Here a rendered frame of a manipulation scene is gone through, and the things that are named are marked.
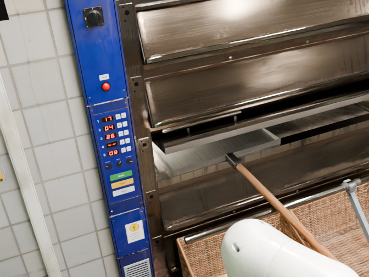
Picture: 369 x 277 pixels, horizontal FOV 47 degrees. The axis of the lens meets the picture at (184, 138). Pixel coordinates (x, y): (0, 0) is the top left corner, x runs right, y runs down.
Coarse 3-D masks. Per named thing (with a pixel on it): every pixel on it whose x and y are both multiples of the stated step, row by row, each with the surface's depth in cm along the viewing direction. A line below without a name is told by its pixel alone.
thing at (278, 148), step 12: (348, 120) 214; (360, 120) 213; (300, 132) 207; (312, 132) 206; (324, 132) 205; (336, 132) 208; (288, 144) 199; (300, 144) 202; (240, 156) 192; (252, 156) 194; (264, 156) 197; (204, 168) 187; (216, 168) 189; (168, 180) 182; (180, 180) 184
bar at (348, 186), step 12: (348, 180) 173; (360, 180) 172; (324, 192) 167; (336, 192) 169; (348, 192) 172; (288, 204) 162; (300, 204) 164; (252, 216) 158; (264, 216) 159; (360, 216) 169; (216, 228) 153; (228, 228) 154; (192, 240) 150
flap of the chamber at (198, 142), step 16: (368, 80) 204; (304, 96) 194; (320, 96) 191; (336, 96) 188; (368, 96) 184; (256, 112) 182; (272, 112) 179; (304, 112) 174; (320, 112) 178; (192, 128) 174; (208, 128) 171; (240, 128) 166; (256, 128) 168; (160, 144) 161; (192, 144) 160
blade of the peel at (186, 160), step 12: (252, 132) 209; (264, 132) 208; (204, 144) 202; (216, 144) 202; (228, 144) 201; (240, 144) 200; (252, 144) 200; (264, 144) 195; (276, 144) 199; (168, 156) 195; (180, 156) 195; (192, 156) 194; (204, 156) 193; (216, 156) 193; (168, 168) 184; (180, 168) 186; (192, 168) 184
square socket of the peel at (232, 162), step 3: (228, 153) 189; (231, 153) 188; (228, 156) 187; (231, 156) 187; (234, 156) 186; (228, 159) 187; (231, 159) 184; (234, 159) 184; (237, 159) 184; (228, 162) 188; (231, 162) 185; (234, 162) 182; (237, 162) 182; (240, 162) 182; (231, 165) 186; (234, 165) 182; (234, 168) 183
